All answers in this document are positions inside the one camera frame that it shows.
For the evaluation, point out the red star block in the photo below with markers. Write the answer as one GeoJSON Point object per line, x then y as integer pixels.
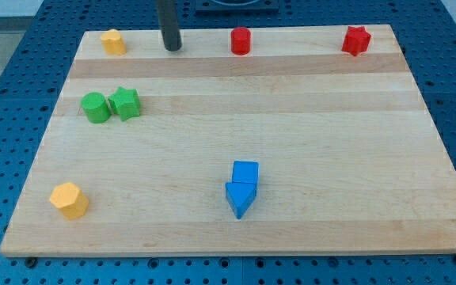
{"type": "Point", "coordinates": [356, 40]}

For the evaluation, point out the blue triangle block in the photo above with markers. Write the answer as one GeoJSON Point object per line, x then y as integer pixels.
{"type": "Point", "coordinates": [240, 196]}

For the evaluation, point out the yellow hexagon block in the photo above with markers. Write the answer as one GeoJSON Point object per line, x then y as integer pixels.
{"type": "Point", "coordinates": [69, 199]}

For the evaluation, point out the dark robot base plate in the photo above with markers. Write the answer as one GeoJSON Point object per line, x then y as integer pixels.
{"type": "Point", "coordinates": [214, 6]}

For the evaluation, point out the green cylinder block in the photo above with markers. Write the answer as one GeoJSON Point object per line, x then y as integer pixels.
{"type": "Point", "coordinates": [95, 108]}

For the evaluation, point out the green star block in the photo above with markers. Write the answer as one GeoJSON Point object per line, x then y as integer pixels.
{"type": "Point", "coordinates": [125, 103]}

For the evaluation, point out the blue cube block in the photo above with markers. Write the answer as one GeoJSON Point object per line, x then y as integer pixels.
{"type": "Point", "coordinates": [246, 172]}

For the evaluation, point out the yellow heart block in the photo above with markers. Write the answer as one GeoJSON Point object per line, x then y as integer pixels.
{"type": "Point", "coordinates": [113, 43]}

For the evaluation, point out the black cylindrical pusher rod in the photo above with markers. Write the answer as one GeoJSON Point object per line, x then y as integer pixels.
{"type": "Point", "coordinates": [168, 22]}

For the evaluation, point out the wooden board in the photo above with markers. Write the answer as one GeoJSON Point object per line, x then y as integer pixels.
{"type": "Point", "coordinates": [350, 160]}

